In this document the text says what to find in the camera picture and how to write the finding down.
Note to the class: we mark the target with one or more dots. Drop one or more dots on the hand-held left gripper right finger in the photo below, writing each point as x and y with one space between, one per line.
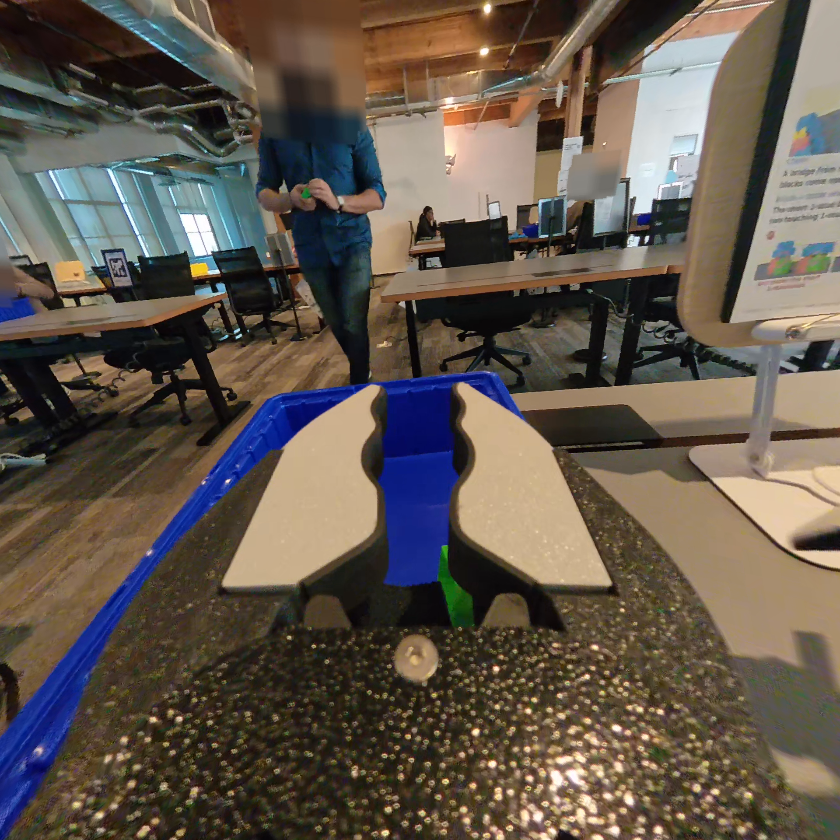
524 512

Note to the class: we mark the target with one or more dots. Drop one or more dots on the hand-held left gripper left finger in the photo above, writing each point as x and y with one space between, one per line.
308 512

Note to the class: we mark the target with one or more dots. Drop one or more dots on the green two-stud toy block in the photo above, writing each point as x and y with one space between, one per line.
455 591

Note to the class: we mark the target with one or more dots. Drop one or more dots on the blue plastic bin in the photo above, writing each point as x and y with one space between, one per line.
420 492

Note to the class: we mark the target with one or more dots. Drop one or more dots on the wooden top office desk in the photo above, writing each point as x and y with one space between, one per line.
117 315
524 277

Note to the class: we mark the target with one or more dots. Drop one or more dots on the computer monitor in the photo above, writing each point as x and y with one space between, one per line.
610 211
552 217

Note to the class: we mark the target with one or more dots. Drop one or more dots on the printed tag sign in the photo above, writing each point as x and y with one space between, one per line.
117 268

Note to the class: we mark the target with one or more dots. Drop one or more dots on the white ledge bar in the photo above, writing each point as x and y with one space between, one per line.
800 327

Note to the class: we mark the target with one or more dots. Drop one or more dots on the yellow box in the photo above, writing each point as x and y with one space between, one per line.
68 271

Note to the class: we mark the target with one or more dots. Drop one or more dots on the silver ceiling pipe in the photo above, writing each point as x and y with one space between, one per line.
577 39

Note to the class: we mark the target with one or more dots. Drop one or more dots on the silver ceiling air duct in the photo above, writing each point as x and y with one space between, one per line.
164 39

